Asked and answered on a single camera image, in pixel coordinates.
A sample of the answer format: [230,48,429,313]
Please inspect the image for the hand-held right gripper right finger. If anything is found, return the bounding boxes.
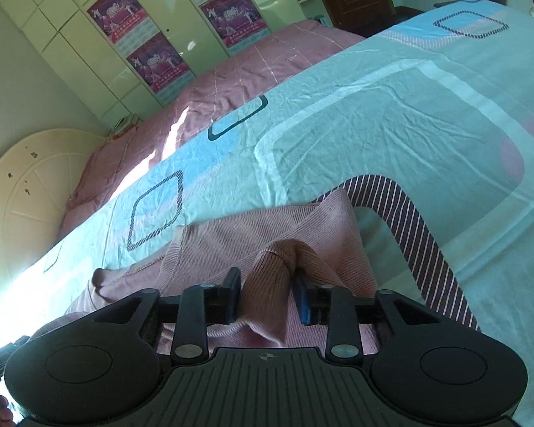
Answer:
[293,273,448,361]

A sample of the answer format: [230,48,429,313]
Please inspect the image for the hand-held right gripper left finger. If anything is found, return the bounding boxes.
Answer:
[89,268,242,365]

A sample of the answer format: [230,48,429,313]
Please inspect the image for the pink sweater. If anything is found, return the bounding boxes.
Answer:
[29,189,381,359]

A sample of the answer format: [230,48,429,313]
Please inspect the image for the cream headboard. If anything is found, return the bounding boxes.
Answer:
[0,128,108,303]

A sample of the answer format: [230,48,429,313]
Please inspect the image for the blue patterned bed sheet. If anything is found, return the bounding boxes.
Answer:
[0,0,534,427]

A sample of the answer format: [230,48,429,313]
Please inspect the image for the cream wardrobe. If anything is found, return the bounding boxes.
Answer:
[0,0,304,121]

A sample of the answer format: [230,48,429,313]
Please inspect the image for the purple wall poster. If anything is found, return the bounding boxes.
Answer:
[127,32,191,95]
[87,0,144,45]
[199,0,270,48]

